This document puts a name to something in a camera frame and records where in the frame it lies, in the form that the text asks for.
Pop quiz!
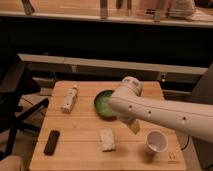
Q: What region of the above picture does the white plastic bottle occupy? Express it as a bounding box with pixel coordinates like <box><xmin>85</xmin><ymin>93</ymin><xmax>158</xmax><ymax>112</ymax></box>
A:
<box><xmin>61</xmin><ymin>85</ymin><xmax>78</xmax><ymax>114</ymax></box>

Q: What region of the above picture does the green bowl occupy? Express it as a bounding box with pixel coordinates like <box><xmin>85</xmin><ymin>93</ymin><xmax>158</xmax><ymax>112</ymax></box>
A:
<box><xmin>94</xmin><ymin>90</ymin><xmax>116</xmax><ymax>120</ymax></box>

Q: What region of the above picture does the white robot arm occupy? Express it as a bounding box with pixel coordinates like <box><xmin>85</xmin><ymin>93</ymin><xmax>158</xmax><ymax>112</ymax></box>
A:
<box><xmin>108</xmin><ymin>76</ymin><xmax>213</xmax><ymax>143</ymax></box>

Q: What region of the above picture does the black power cable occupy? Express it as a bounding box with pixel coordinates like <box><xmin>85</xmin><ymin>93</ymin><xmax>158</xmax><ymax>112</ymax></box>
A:
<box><xmin>179</xmin><ymin>135</ymin><xmax>190</xmax><ymax>151</ymax></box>

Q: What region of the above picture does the black office chair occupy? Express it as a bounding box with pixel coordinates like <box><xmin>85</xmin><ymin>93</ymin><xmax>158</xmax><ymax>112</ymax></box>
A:
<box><xmin>0</xmin><ymin>55</ymin><xmax>49</xmax><ymax>153</ymax></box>

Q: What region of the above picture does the black remote control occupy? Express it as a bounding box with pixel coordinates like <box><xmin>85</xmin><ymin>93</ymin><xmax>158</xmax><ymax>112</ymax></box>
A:
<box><xmin>44</xmin><ymin>130</ymin><xmax>60</xmax><ymax>155</ymax></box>

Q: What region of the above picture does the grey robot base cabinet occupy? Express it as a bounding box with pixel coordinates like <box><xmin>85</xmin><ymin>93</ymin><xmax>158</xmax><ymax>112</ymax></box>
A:
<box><xmin>187</xmin><ymin>62</ymin><xmax>213</xmax><ymax>171</ymax></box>

